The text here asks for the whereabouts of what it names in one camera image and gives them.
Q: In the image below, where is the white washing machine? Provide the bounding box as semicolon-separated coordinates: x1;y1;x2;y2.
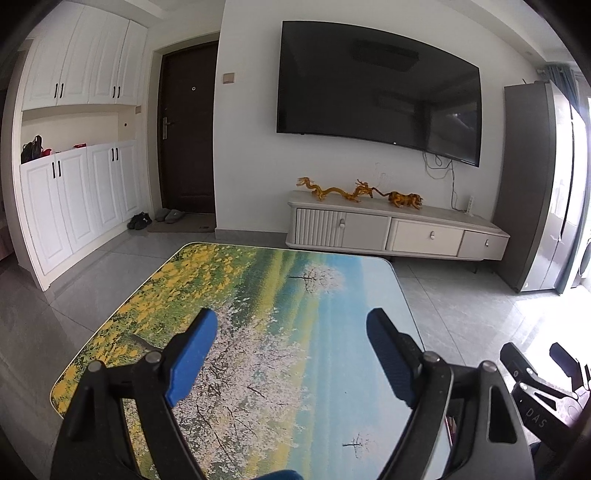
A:
576;240;591;285

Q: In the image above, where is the white power strip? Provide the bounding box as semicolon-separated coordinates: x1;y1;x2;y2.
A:
465;195;475;216

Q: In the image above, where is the landscape print table mat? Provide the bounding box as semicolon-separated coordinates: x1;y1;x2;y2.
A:
50;243;418;479

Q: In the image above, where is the grey tall refrigerator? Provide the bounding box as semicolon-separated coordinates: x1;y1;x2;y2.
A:
493;81;588;293

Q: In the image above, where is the golden tiger figurine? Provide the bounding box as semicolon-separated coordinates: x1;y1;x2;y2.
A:
373;187;423;210

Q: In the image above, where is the white low tv cabinet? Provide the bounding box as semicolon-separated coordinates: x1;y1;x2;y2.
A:
287;191;510;261

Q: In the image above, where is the black shoes pair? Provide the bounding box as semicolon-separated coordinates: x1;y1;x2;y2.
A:
126;212;152;230

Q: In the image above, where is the golden dragon figurine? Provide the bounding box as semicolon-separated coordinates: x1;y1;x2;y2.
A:
296;177;374;202

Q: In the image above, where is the grey slippers pair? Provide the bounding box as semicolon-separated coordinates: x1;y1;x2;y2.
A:
155;208;185;224

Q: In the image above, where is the brown door mat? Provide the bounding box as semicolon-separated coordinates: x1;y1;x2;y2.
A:
147;213;215;233

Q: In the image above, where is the white shoe cabinet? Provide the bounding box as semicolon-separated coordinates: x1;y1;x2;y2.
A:
6;1;147;290

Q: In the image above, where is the dark brown entry door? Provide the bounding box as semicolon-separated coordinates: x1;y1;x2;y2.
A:
158;41;218;214

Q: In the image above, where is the wall-mounted black television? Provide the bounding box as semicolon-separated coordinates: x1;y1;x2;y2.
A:
276;21;482;167

